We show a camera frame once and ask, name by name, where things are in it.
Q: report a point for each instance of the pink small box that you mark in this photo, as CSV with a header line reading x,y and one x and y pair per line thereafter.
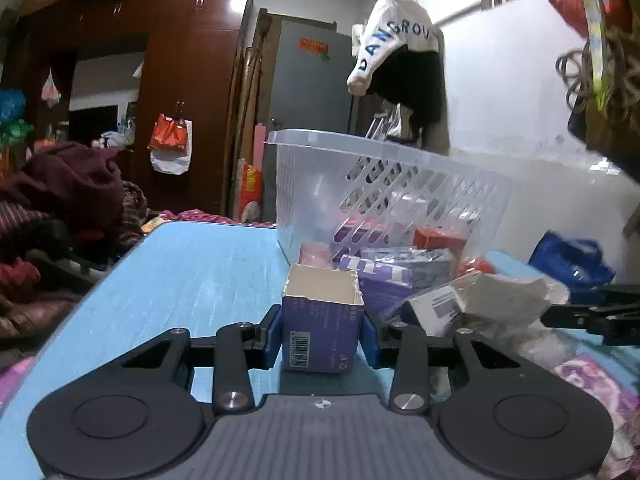
x,y
315,254

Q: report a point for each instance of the blue plastic bag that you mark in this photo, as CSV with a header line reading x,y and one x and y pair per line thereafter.
x,y
578,263

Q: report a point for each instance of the orange white plastic bag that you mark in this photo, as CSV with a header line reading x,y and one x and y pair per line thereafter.
x,y
170,145

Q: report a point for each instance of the grey metal door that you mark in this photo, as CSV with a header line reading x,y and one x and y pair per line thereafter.
x,y
307,89

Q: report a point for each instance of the dark maroon clothes pile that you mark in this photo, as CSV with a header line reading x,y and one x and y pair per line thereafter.
x,y
65,213

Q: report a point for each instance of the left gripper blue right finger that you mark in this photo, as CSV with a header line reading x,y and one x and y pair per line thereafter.
x,y
375,342

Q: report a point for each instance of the black hanging garment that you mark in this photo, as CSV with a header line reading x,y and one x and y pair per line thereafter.
x,y
413,80

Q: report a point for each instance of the red box in basket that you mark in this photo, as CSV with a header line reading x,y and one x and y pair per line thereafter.
x,y
432,239

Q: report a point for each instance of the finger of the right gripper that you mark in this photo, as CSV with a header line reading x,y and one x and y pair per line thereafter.
x,y
610,311

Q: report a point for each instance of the dark red wooden wardrobe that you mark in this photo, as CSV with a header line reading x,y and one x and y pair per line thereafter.
x,y
192,51

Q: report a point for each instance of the purple medicine box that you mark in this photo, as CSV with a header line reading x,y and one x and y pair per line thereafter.
x,y
387,276

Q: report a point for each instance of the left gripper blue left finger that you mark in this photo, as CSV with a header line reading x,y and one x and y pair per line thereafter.
x,y
268,339

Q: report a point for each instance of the yellow green hanging strip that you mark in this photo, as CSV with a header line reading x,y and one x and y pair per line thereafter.
x,y
595,20

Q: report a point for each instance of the white printed hanging shirt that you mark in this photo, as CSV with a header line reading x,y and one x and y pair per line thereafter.
x,y
392,24

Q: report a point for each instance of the blue cardboard box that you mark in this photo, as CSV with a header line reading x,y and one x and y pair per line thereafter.
x,y
322,313

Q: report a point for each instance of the clear plastic laundry basket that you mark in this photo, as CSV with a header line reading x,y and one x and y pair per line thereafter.
x,y
353,193

